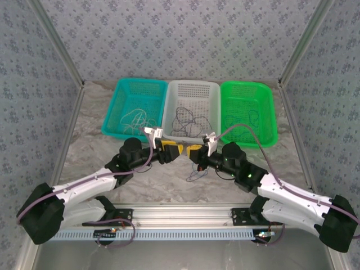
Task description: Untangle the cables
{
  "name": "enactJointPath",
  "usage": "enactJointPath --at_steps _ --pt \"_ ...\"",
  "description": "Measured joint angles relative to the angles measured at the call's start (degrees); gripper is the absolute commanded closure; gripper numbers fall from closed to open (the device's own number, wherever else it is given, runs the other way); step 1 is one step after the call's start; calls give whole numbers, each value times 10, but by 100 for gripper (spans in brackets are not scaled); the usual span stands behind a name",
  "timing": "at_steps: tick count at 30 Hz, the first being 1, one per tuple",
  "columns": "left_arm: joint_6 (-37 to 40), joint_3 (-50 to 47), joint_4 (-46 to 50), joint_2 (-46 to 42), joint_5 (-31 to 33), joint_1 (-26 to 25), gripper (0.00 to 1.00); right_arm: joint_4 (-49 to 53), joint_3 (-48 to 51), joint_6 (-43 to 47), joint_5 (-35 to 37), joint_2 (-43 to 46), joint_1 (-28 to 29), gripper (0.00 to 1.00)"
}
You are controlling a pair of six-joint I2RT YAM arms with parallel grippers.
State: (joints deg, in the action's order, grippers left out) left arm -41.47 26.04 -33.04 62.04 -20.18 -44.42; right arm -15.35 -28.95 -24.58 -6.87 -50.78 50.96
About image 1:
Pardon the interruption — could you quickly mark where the thin blue cable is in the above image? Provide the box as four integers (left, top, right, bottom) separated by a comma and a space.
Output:
224, 109, 259, 136
186, 164, 209, 182

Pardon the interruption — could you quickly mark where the thin dark purple cable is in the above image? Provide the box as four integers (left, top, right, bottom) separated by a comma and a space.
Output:
170, 106, 213, 139

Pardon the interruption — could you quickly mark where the thin white cable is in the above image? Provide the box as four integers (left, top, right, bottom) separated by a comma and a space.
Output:
120, 110, 150, 133

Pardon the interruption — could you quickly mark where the white plastic basket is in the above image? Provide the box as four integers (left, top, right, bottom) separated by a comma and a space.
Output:
160, 80, 221, 143

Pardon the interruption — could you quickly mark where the teal plastic basket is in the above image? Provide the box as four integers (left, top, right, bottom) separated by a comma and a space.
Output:
101, 78, 169, 141

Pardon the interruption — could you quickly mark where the green plastic basket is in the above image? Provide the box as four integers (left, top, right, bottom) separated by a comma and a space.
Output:
219, 80, 279, 149

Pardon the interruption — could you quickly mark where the small circuit board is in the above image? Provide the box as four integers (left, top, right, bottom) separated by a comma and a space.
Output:
254, 231, 276, 242
94, 229, 119, 239

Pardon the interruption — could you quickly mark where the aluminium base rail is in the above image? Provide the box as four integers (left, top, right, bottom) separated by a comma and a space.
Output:
112, 204, 254, 226

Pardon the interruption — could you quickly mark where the aluminium table side rail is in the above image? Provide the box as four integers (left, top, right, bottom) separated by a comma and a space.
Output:
278, 81, 347, 270
13, 81, 86, 270

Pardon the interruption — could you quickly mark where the white slotted cable duct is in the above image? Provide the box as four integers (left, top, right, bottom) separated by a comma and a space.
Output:
42, 228, 258, 241

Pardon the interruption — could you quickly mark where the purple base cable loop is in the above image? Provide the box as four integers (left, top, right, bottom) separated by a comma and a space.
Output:
255, 219, 286, 247
84, 219, 136, 250

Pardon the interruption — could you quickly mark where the aluminium frame post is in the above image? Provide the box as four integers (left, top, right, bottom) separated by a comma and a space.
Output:
28, 0, 85, 87
278, 0, 335, 86

